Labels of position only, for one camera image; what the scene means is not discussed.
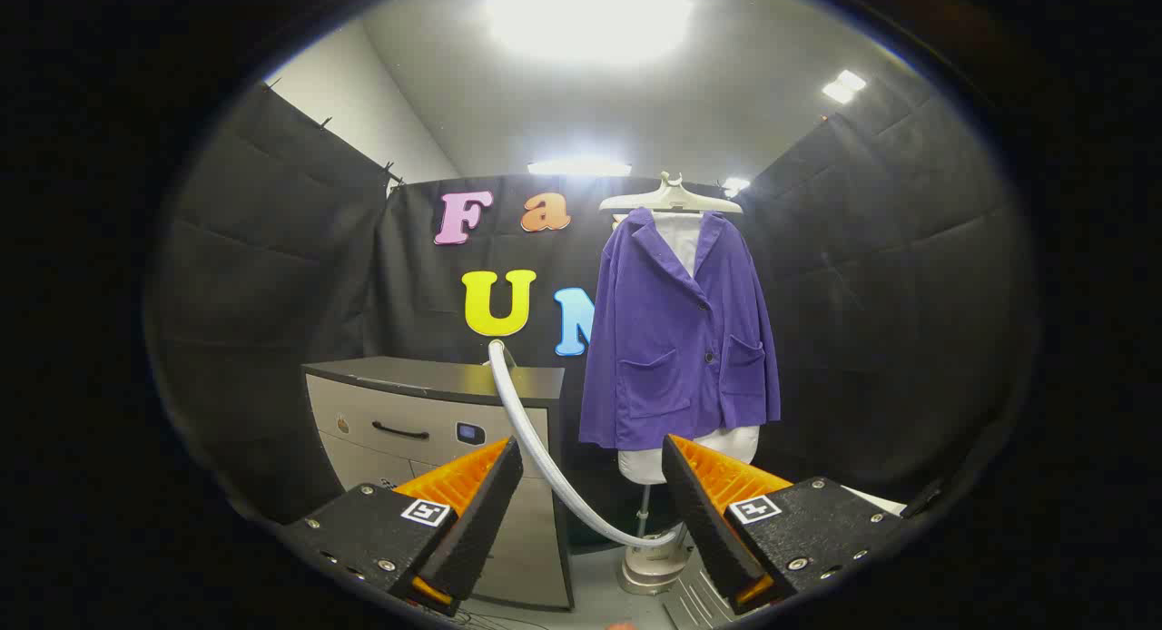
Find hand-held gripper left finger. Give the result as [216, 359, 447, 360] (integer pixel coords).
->
[277, 437, 525, 617]

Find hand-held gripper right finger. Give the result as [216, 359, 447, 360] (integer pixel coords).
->
[661, 433, 909, 613]

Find purple corduroy jacket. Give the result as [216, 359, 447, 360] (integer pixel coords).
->
[578, 207, 783, 452]

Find beige garment steamer base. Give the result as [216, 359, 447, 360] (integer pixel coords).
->
[620, 521, 695, 596]

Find cream plastic clothes hanger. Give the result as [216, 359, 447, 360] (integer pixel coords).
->
[598, 172, 743, 217]

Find grey ribbed floor plate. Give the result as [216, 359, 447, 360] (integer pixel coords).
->
[661, 557, 741, 629]

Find grey cabinet with dark top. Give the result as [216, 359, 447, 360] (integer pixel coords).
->
[302, 356, 575, 610]

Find white flat sheet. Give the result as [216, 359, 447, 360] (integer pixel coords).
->
[840, 485, 909, 518]

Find white mannequin torso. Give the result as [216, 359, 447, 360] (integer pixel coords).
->
[617, 212, 761, 486]

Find black backdrop cloth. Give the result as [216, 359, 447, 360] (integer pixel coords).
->
[145, 63, 1036, 522]

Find long strip ceiling light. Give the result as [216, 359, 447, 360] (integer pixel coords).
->
[527, 160, 634, 178]

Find square ceiling light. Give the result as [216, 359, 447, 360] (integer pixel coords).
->
[822, 69, 868, 105]

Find large round ceiling light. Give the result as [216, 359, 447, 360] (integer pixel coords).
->
[484, 0, 695, 66]

